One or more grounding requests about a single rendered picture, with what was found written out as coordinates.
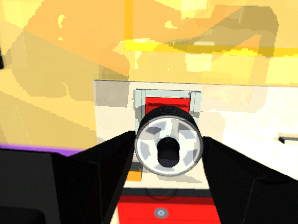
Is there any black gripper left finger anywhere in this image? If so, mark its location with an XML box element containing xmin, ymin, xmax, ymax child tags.
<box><xmin>0</xmin><ymin>130</ymin><xmax>136</xmax><ymax>224</ymax></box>

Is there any black wheel with white rim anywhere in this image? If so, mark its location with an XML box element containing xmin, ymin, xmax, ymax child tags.
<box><xmin>134</xmin><ymin>106</ymin><xmax>204</xmax><ymax>176</ymax></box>

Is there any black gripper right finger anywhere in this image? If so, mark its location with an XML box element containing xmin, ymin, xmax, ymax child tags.
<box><xmin>201</xmin><ymin>136</ymin><xmax>298</xmax><ymax>224</ymax></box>

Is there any yellow rectangular outline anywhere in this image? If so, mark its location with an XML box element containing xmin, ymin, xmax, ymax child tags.
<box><xmin>124</xmin><ymin>0</ymin><xmax>298</xmax><ymax>57</ymax></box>

